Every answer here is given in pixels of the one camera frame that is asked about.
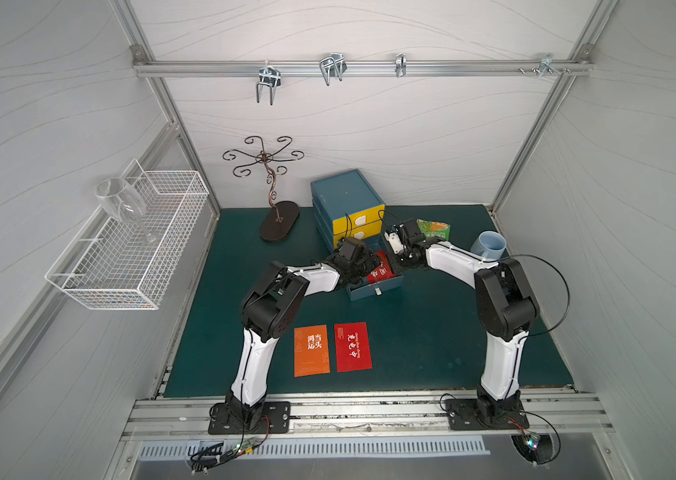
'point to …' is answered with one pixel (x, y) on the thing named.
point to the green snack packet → (434, 229)
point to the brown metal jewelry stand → (281, 218)
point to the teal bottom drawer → (362, 289)
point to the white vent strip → (319, 446)
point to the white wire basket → (134, 263)
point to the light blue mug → (489, 244)
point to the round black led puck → (537, 447)
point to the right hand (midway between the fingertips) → (393, 258)
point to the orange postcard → (311, 351)
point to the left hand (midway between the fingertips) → (381, 264)
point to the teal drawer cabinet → (346, 206)
